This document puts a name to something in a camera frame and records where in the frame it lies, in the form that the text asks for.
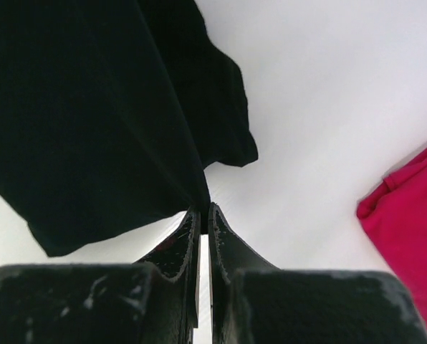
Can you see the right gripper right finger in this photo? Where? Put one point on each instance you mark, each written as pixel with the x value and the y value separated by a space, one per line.
pixel 252 301

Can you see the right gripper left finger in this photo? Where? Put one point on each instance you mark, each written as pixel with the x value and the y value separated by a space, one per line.
pixel 152 300

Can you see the black t shirt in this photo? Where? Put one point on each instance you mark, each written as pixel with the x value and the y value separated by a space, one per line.
pixel 110 112

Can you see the folded red t shirt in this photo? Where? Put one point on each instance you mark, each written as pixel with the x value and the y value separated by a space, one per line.
pixel 394 217

